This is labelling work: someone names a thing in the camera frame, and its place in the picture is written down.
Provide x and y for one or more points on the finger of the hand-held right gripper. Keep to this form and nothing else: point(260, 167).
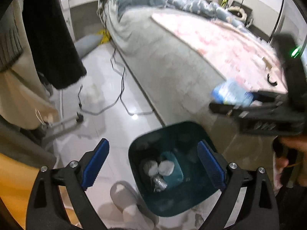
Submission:
point(266, 95)
point(223, 109)

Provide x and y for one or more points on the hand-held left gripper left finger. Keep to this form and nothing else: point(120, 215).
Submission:
point(96, 165)

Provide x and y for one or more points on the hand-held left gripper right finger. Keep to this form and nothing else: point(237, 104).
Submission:
point(211, 165)

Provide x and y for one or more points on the blue snack packet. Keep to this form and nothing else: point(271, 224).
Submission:
point(230, 93)

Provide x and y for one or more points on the white sock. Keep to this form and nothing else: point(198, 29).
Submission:
point(167, 167)

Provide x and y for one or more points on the dark teal trash bin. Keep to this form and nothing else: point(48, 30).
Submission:
point(168, 134)

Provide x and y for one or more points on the white tissue ball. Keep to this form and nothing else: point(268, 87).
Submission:
point(150, 167)

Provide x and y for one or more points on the black and white packet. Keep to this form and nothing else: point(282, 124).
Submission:
point(159, 184)

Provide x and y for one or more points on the person's right hand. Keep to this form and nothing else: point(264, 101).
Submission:
point(293, 142)

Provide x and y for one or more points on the grey slipper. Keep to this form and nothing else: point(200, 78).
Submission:
point(122, 196)

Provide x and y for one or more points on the grey upholstered bed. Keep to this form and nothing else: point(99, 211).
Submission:
point(179, 71)

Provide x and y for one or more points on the pink printed blanket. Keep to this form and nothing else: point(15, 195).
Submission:
point(227, 43)

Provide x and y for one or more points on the white wardrobe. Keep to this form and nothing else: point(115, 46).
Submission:
point(263, 7)

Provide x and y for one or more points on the cream coat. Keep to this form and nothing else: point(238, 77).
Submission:
point(21, 95)

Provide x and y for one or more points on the blue cloud-pattern duvet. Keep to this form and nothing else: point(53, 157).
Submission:
point(191, 2)

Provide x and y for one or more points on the black coat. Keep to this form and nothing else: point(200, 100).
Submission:
point(52, 40)

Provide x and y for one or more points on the grey-blue pillow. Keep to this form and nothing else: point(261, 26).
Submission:
point(136, 0)

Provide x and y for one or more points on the grey-brown cardigan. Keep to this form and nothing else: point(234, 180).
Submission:
point(9, 45)

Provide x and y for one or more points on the white dressing table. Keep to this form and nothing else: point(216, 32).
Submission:
point(84, 7)

